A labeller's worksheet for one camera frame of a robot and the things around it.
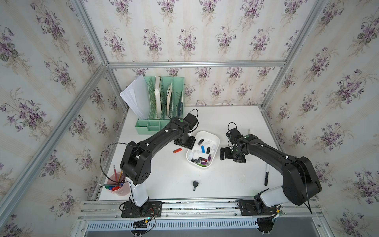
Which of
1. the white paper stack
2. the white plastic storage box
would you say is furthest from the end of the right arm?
the white paper stack

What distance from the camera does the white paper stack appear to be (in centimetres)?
92

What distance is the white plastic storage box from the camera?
90cm

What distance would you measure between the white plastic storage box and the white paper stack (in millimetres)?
398
